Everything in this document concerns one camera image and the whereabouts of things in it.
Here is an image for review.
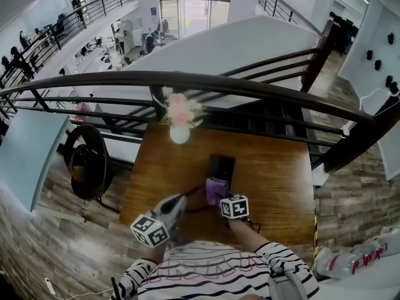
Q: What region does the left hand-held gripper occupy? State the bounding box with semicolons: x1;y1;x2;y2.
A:
129;194;189;249

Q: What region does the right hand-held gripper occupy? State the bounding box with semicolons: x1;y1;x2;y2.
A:
220;194;250;231

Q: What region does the purple cloth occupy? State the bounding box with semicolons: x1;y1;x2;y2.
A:
205;177;229;206

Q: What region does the person's right forearm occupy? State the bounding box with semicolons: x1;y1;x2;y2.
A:
229;219;271;253

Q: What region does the person's left forearm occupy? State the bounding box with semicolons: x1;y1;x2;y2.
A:
146;244;168;264

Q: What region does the person's striped shirt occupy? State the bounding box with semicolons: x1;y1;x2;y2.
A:
111;241;320;300

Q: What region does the white vase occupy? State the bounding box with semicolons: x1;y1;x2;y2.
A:
169;126;191;145

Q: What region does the grey bag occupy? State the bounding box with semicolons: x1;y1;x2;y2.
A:
267;272;309;300

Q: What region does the dark round-back chair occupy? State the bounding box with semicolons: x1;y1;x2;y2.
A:
63;123;121;214

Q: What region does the pink flower bouquet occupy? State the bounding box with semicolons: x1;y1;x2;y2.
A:
152;87;209;129

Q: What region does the wrapped pack of water bottles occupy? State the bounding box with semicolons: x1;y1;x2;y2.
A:
314;225;394;279

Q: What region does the dark wooden handrail railing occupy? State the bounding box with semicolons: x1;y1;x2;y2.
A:
0;70;400;173

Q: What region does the white power strip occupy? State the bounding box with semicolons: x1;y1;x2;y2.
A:
43;276;56;295

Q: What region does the black stair railing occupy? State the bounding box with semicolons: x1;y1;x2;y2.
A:
218;20;335;93

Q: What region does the light blue table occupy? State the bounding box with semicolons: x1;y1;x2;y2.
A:
0;108;70;212

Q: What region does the white cabinet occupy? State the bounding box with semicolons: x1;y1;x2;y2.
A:
118;19;143;48

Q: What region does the glass entrance window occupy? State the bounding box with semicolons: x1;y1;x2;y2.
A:
159;0;234;39

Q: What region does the group of black hung devices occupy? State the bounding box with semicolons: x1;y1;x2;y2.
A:
365;32;400;95

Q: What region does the short black balcony railing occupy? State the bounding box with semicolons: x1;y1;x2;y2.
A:
258;0;323;37

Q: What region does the long black balcony railing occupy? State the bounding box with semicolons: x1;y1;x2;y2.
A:
0;0;137;84

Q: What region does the white partition panel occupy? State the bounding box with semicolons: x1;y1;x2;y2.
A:
337;0;400;115

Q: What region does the white cable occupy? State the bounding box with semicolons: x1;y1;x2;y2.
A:
358;87;400;112

